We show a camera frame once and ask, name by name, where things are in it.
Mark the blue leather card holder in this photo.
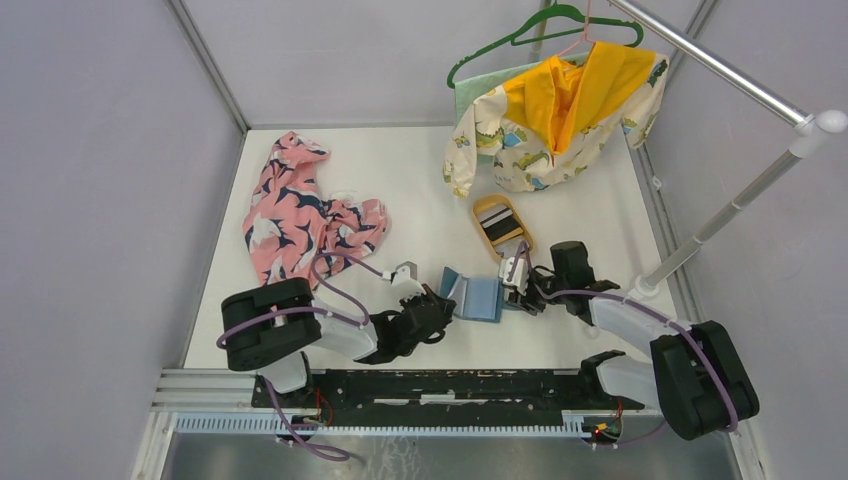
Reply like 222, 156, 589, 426
439, 267, 503, 323

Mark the silver credit card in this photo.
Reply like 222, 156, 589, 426
494, 237, 524, 258

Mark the oval wooden tray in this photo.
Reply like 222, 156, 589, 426
471, 194, 535, 262

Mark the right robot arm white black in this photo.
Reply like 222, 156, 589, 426
499, 241, 761, 440

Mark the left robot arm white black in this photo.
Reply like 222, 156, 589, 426
216, 278, 456, 408

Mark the black credit card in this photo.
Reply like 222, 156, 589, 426
484, 216, 522, 244

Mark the grey striped credit card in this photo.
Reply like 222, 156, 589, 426
476, 204, 512, 228

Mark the pink shark print garment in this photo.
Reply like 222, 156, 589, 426
242, 131, 390, 288

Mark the dinosaur print yellow lined jacket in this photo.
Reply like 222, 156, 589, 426
442, 42, 670, 198

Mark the light green cloth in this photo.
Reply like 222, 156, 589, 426
451, 54, 591, 157

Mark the green plastic hanger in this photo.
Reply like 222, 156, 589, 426
446, 2, 645, 90

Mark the metal clothes rack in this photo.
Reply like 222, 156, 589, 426
566, 1, 847, 308

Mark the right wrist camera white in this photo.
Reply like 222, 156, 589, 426
499, 255, 530, 295

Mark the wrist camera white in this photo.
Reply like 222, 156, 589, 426
382, 261, 426, 301
499, 255, 530, 295

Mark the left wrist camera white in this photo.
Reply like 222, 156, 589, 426
382, 261, 426, 301

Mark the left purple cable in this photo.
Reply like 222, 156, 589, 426
215, 248, 392, 463

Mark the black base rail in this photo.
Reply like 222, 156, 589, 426
251, 369, 643, 427

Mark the white toothed cable duct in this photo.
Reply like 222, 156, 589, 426
173, 412, 588, 439

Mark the pink wire hanger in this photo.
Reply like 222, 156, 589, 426
556, 0, 596, 58

